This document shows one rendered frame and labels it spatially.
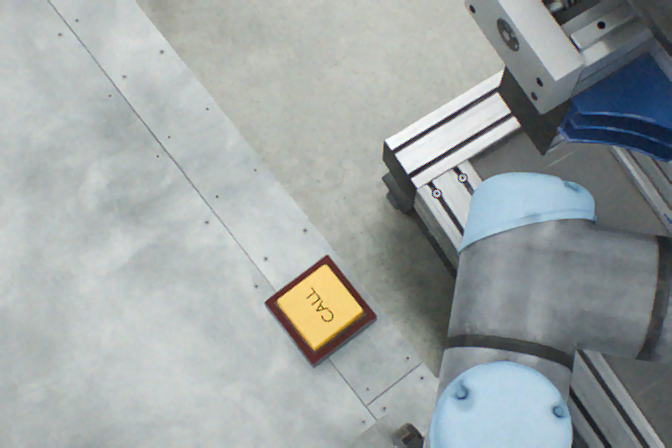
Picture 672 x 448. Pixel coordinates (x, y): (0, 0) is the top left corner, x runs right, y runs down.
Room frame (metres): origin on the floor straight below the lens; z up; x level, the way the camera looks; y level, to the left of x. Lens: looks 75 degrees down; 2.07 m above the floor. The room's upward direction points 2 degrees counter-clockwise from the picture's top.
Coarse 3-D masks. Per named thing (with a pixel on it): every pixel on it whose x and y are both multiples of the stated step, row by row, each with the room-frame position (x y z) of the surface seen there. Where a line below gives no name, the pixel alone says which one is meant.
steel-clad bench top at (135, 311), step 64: (0, 0) 0.60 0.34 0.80; (64, 0) 0.60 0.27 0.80; (128, 0) 0.60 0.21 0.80; (0, 64) 0.53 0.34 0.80; (64, 64) 0.53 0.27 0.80; (128, 64) 0.53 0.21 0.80; (0, 128) 0.46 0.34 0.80; (64, 128) 0.46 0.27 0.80; (128, 128) 0.46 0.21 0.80; (192, 128) 0.45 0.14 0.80; (0, 192) 0.39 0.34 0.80; (64, 192) 0.39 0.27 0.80; (128, 192) 0.39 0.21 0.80; (192, 192) 0.38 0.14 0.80; (256, 192) 0.38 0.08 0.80; (0, 256) 0.33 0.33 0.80; (64, 256) 0.32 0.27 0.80; (128, 256) 0.32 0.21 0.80; (192, 256) 0.32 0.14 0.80; (256, 256) 0.31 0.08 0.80; (320, 256) 0.31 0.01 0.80; (0, 320) 0.26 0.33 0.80; (64, 320) 0.26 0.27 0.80; (128, 320) 0.25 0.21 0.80; (192, 320) 0.25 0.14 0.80; (256, 320) 0.25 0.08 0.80; (384, 320) 0.24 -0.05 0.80; (0, 384) 0.20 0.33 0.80; (64, 384) 0.19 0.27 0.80; (128, 384) 0.19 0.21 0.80; (192, 384) 0.19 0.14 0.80; (256, 384) 0.19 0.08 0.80; (320, 384) 0.18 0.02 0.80; (384, 384) 0.18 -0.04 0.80
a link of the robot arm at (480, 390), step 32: (448, 352) 0.12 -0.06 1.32; (480, 352) 0.12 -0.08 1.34; (512, 352) 0.12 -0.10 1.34; (448, 384) 0.10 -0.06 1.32; (480, 384) 0.10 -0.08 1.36; (512, 384) 0.10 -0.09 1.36; (544, 384) 0.10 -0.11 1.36; (448, 416) 0.08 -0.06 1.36; (480, 416) 0.08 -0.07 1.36; (512, 416) 0.08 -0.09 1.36; (544, 416) 0.08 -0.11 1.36
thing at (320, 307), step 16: (320, 272) 0.29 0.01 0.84; (304, 288) 0.27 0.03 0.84; (320, 288) 0.27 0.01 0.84; (336, 288) 0.27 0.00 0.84; (288, 304) 0.26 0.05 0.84; (304, 304) 0.26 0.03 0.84; (320, 304) 0.25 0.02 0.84; (336, 304) 0.25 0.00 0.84; (352, 304) 0.25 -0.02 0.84; (304, 320) 0.24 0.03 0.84; (320, 320) 0.24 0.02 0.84; (336, 320) 0.24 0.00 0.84; (352, 320) 0.24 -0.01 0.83; (304, 336) 0.22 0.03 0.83; (320, 336) 0.22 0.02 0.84
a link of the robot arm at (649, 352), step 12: (660, 240) 0.18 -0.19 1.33; (660, 252) 0.17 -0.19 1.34; (660, 264) 0.17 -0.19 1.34; (660, 276) 0.16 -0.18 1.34; (660, 288) 0.15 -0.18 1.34; (660, 300) 0.14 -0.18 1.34; (660, 312) 0.14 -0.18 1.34; (660, 324) 0.13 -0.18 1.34; (648, 336) 0.13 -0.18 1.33; (660, 336) 0.13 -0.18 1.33; (648, 348) 0.12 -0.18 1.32; (660, 348) 0.12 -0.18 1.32; (648, 360) 0.12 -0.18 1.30; (660, 360) 0.12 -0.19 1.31
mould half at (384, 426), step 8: (384, 416) 0.14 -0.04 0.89; (376, 424) 0.13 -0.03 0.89; (384, 424) 0.13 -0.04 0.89; (392, 424) 0.13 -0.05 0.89; (368, 432) 0.12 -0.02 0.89; (376, 432) 0.12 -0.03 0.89; (384, 432) 0.12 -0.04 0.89; (392, 432) 0.12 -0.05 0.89; (360, 440) 0.12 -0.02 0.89; (368, 440) 0.12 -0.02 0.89; (376, 440) 0.12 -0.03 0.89; (384, 440) 0.12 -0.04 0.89
